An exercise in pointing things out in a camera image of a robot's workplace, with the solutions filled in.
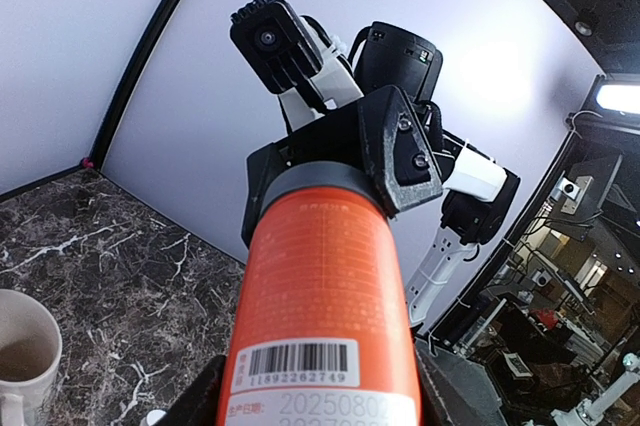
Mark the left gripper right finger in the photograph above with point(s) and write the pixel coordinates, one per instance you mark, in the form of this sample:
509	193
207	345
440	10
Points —
457	391

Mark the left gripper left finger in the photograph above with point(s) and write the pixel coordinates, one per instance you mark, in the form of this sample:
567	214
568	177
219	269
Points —
198	404

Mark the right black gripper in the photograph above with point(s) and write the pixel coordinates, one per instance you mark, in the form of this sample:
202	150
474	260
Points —
379	136

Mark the orange pill bottle grey cap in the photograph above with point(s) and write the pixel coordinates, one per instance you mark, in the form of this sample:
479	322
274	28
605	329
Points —
321	334

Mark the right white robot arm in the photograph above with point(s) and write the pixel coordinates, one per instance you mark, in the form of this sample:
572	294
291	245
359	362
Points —
477	191

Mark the small white pill bottle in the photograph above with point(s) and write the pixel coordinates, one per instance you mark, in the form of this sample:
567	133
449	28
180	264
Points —
153	417

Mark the cream ceramic mug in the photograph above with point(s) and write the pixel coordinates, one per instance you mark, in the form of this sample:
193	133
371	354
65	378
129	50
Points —
31	350

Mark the right black frame post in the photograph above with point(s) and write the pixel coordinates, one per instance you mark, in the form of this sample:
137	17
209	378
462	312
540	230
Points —
127	84

